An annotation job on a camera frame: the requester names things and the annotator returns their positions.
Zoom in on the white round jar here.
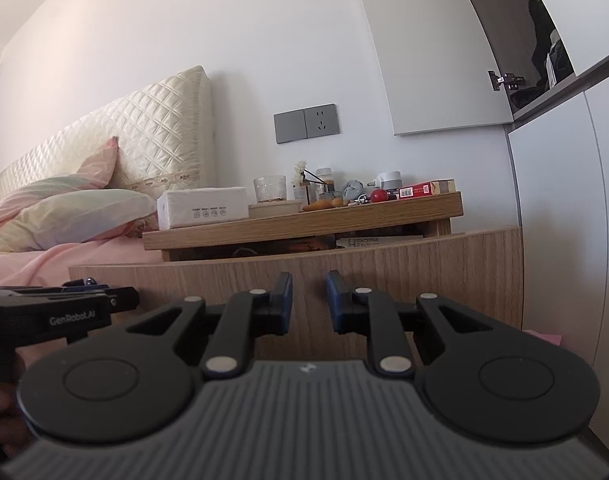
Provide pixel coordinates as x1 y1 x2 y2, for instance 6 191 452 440
369 170 403 193

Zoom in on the red box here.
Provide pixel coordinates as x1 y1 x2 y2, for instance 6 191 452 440
399 179 456 199

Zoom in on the cream quilted headboard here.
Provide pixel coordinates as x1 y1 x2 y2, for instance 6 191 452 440
0 65 219 208

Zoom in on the grey wall socket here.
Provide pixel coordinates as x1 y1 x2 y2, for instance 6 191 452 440
302 103 341 140

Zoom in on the pink paper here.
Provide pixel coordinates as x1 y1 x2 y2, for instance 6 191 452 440
522 329 560 346

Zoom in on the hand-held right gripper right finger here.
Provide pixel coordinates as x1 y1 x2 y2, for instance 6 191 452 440
325 270 498 378

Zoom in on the pastel striped pillow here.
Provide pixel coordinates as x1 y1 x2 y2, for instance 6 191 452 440
0 174 158 253

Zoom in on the ribbed glass cup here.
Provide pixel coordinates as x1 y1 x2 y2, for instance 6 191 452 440
253 175 288 205

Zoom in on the white artificial flower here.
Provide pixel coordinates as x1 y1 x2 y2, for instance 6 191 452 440
292 160 311 205

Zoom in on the white tissue pack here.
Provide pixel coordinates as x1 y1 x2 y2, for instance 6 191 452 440
157 186 250 228

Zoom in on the white open wardrobe door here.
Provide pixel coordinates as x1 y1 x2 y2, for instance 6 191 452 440
352 0 514 137

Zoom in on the metal door hinge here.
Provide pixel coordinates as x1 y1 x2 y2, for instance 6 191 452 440
487 70 526 92

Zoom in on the white wardrobe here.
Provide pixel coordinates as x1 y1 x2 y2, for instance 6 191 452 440
449 0 609 456

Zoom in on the pink pillow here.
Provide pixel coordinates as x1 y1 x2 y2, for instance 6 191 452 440
0 136 120 241

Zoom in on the white printed packet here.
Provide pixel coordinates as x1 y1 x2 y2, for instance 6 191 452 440
337 234 425 249

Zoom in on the wooden nightstand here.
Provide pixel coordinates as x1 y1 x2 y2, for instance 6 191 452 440
142 191 465 263

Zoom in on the dark clothes pile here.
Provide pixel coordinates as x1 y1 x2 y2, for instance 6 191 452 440
509 0 560 108

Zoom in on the reed diffuser bottle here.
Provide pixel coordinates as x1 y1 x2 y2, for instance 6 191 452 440
304 170 341 202

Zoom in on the brown patterned packet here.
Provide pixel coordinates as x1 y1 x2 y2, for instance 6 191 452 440
264 238 338 255

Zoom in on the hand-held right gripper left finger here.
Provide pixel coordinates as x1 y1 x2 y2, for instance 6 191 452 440
126 272 293 378

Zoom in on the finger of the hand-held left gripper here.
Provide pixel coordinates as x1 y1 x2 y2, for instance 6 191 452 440
108 286 139 312
62 277 110 292

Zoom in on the grey wall switch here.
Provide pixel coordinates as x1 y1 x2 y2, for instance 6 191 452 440
273 109 307 144

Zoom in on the pink duvet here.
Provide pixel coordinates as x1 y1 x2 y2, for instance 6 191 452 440
0 212 165 291

